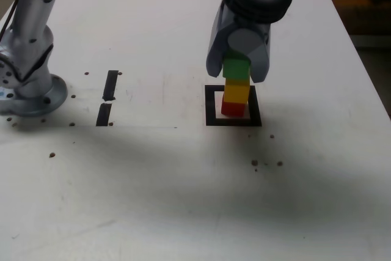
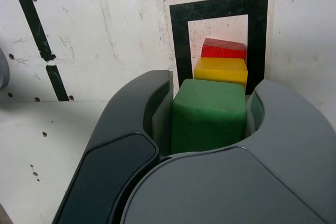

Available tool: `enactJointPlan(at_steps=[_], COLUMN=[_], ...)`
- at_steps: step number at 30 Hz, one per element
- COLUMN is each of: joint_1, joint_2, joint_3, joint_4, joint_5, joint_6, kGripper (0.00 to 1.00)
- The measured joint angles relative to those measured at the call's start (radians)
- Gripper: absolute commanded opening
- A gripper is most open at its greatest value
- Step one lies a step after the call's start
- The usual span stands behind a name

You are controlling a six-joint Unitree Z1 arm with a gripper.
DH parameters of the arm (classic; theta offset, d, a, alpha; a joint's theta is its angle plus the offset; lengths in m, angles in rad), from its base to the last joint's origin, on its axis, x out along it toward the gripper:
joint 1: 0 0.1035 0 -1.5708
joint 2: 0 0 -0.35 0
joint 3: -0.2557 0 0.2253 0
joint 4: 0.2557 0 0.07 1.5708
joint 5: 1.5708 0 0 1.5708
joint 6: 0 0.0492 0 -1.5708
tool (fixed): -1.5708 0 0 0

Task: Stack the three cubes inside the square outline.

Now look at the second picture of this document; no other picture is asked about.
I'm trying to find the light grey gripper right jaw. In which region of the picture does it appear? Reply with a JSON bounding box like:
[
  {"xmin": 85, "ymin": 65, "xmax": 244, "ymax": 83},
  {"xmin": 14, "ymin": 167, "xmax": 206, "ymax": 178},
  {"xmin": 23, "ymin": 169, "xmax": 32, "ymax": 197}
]
[{"xmin": 119, "ymin": 79, "xmax": 336, "ymax": 224}]

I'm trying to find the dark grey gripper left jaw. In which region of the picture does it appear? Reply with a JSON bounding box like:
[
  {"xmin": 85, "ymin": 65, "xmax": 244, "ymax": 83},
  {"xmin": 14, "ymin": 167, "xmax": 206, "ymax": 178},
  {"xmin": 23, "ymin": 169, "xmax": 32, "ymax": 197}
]
[{"xmin": 51, "ymin": 69, "xmax": 175, "ymax": 224}]

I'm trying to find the green cube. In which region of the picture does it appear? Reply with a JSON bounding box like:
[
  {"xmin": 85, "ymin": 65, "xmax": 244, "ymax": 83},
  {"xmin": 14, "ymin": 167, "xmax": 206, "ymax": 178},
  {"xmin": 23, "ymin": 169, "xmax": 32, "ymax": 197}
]
[{"xmin": 170, "ymin": 78, "xmax": 248, "ymax": 154}]

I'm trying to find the yellow cube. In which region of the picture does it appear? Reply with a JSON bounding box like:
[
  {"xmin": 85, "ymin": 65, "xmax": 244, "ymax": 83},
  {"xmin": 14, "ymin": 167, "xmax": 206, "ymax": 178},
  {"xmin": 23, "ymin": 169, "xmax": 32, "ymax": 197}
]
[{"xmin": 193, "ymin": 57, "xmax": 249, "ymax": 90}]

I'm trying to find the red cube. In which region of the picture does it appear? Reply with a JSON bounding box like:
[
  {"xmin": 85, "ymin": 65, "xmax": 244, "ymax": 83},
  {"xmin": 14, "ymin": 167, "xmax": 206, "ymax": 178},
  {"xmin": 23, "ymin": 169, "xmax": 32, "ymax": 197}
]
[{"xmin": 201, "ymin": 37, "xmax": 248, "ymax": 60}]

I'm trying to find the black tape square outline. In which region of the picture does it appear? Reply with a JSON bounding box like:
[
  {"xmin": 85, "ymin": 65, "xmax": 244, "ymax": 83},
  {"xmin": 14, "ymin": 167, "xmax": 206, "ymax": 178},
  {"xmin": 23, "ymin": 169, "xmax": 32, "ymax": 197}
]
[{"xmin": 169, "ymin": 0, "xmax": 269, "ymax": 97}]

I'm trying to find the black tape strip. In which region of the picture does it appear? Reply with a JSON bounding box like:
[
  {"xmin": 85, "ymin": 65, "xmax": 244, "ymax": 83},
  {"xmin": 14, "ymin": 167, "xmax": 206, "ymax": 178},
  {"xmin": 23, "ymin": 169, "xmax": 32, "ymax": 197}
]
[{"xmin": 15, "ymin": 0, "xmax": 70, "ymax": 102}]

